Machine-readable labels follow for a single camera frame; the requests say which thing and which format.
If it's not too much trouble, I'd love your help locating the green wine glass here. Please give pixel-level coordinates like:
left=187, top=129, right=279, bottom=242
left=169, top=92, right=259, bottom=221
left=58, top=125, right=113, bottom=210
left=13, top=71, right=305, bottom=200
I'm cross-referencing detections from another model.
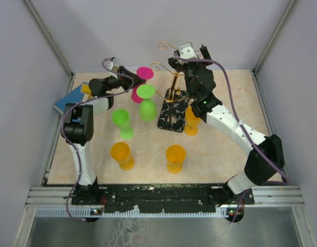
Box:
left=136, top=84, right=157, bottom=122
left=112, top=109, right=134, bottom=139

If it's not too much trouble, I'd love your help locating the orange wine glass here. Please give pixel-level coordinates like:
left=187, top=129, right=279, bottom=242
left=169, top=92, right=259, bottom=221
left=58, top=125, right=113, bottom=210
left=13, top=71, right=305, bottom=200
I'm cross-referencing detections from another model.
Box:
left=166, top=145, right=186, bottom=174
left=110, top=142, right=134, bottom=170
left=184, top=107, right=201, bottom=136

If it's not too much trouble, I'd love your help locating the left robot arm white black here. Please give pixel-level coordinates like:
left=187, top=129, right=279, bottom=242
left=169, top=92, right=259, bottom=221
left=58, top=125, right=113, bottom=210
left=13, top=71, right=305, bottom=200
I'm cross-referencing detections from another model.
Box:
left=61, top=66, right=147, bottom=186

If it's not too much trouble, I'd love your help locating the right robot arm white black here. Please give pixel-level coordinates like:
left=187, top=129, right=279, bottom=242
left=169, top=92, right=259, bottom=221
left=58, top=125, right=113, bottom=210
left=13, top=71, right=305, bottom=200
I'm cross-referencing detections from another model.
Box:
left=168, top=43, right=285, bottom=204

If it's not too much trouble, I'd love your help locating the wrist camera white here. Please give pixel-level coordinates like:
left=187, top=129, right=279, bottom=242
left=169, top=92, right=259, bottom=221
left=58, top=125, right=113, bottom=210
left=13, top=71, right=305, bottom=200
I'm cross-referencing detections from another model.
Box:
left=108, top=57, right=120, bottom=73
left=173, top=42, right=197, bottom=59

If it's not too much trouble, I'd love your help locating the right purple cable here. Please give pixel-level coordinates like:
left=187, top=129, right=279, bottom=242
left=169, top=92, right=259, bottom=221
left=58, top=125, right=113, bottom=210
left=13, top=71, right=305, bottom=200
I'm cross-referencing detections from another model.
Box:
left=173, top=57, right=291, bottom=223

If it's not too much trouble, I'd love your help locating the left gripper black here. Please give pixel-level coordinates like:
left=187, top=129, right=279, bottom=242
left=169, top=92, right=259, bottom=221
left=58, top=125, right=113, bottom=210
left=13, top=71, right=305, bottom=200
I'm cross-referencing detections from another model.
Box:
left=104, top=65, right=147, bottom=92

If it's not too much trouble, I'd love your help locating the gold wine glass rack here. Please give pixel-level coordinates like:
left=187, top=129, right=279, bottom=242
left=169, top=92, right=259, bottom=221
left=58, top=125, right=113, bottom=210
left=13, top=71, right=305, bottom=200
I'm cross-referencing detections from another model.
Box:
left=149, top=41, right=204, bottom=134

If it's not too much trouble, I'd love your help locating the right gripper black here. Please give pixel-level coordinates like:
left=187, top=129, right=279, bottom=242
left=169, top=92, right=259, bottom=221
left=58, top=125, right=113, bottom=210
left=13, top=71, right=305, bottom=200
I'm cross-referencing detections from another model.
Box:
left=168, top=45, right=212, bottom=99

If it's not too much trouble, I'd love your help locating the orange wine glass front middle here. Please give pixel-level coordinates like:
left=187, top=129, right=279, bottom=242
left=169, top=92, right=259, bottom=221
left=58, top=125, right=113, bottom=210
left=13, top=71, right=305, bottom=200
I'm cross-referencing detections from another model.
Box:
left=166, top=145, right=186, bottom=174

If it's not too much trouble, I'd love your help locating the orange wine glass front left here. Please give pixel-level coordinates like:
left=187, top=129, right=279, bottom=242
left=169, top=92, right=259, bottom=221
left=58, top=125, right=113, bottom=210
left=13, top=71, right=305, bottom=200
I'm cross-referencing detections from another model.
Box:
left=110, top=142, right=134, bottom=170

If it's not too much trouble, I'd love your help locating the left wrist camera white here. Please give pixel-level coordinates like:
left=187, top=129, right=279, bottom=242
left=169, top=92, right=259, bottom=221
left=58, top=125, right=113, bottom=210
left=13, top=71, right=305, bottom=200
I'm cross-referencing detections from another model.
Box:
left=108, top=57, right=120, bottom=73

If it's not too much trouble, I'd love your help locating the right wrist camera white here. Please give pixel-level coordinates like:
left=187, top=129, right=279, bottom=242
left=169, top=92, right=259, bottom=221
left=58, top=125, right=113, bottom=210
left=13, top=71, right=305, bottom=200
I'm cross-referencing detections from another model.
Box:
left=173, top=42, right=197, bottom=59

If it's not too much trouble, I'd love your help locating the pink wine glass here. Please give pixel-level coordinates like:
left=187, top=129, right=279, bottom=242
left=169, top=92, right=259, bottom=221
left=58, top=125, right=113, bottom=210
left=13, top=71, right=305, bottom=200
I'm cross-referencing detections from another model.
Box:
left=131, top=66, right=154, bottom=104

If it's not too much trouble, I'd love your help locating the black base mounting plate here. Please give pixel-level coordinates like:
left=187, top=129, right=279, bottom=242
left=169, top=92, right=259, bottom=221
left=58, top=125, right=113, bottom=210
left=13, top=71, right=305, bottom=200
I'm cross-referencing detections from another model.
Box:
left=71, top=183, right=254, bottom=214

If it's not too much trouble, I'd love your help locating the orange wine glass right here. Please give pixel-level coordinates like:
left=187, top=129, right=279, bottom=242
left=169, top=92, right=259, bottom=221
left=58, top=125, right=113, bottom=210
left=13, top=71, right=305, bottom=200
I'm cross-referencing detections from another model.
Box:
left=184, top=107, right=201, bottom=136

